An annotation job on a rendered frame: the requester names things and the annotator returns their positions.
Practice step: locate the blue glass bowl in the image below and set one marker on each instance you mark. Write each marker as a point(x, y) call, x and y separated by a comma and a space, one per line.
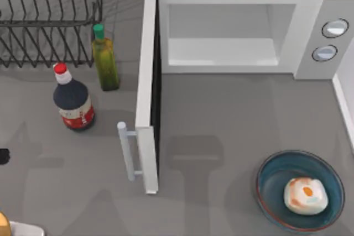
point(300, 191)

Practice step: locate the white microwave door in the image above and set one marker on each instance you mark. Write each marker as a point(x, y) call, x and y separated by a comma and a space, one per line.
point(148, 92)

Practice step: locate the dark sauce bottle red cap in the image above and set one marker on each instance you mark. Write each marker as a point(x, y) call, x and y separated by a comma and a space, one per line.
point(73, 100)

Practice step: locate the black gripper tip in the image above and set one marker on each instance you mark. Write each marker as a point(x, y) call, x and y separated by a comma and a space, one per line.
point(4, 156)

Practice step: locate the yellow rounded object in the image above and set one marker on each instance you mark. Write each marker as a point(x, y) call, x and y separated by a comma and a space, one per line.
point(4, 225)

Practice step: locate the pale grey rounded box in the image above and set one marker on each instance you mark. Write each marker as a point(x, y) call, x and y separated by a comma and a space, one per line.
point(26, 229)

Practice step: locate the large microwave knob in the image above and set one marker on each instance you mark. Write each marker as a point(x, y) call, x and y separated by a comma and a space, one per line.
point(334, 28)

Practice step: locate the pale microwave oven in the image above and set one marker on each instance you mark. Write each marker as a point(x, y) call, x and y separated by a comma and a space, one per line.
point(243, 34)

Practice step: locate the white bread with orange spot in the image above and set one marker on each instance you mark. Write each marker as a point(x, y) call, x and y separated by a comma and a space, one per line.
point(304, 196)

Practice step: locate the green oil bottle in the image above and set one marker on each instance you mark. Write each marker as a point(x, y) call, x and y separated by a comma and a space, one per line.
point(106, 62)

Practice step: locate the small microwave knob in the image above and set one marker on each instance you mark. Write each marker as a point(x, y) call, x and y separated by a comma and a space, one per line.
point(324, 53)

